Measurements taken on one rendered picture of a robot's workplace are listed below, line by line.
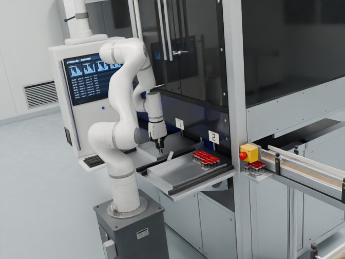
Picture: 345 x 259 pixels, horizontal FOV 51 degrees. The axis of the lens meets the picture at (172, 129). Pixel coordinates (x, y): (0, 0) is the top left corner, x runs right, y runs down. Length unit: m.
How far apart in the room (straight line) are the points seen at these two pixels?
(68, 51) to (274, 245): 1.75
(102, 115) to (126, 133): 1.03
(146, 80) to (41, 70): 5.25
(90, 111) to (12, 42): 4.56
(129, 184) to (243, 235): 0.79
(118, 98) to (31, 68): 5.49
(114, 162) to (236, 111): 0.64
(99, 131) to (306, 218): 1.50
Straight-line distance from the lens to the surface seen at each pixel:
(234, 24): 1.72
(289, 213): 1.99
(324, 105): 2.31
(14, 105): 7.06
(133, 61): 1.62
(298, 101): 2.11
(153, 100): 1.99
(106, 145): 1.56
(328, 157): 2.49
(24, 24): 6.97
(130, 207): 1.68
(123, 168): 1.59
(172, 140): 2.38
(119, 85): 1.60
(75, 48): 2.41
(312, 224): 2.61
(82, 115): 2.48
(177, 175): 1.91
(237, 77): 1.75
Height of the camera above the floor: 1.75
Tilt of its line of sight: 20 degrees down
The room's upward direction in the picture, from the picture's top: 7 degrees counter-clockwise
